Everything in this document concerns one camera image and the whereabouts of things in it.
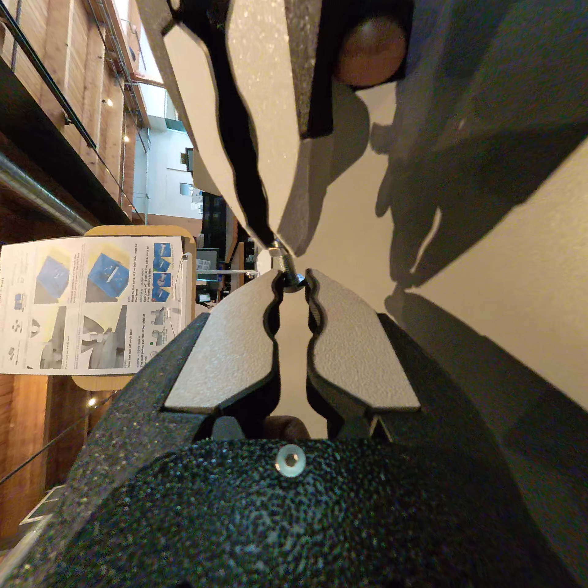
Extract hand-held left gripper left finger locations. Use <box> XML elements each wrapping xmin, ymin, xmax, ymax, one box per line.
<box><xmin>164</xmin><ymin>269</ymin><xmax>279</xmax><ymax>414</ymax></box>

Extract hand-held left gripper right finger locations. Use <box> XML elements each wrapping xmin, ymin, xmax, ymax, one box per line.
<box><xmin>306</xmin><ymin>269</ymin><xmax>421</xmax><ymax>412</ymax></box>

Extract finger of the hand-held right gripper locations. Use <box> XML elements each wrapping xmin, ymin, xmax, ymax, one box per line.
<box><xmin>225</xmin><ymin>0</ymin><xmax>324</xmax><ymax>256</ymax></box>
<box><xmin>164</xmin><ymin>21</ymin><xmax>278</xmax><ymax>251</ymax></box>

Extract silver metal bolt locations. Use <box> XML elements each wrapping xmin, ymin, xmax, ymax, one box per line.
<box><xmin>269</xmin><ymin>237</ymin><xmax>299</xmax><ymax>276</ymax></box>

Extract person's right hand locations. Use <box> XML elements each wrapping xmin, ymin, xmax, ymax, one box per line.
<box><xmin>336</xmin><ymin>17</ymin><xmax>407</xmax><ymax>88</ymax></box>

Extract printed poster sheet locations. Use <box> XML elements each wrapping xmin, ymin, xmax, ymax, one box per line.
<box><xmin>0</xmin><ymin>236</ymin><xmax>194</xmax><ymax>375</ymax></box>

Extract metal railing pole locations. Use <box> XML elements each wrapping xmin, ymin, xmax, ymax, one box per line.
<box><xmin>0</xmin><ymin>152</ymin><xmax>92</xmax><ymax>235</ymax></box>

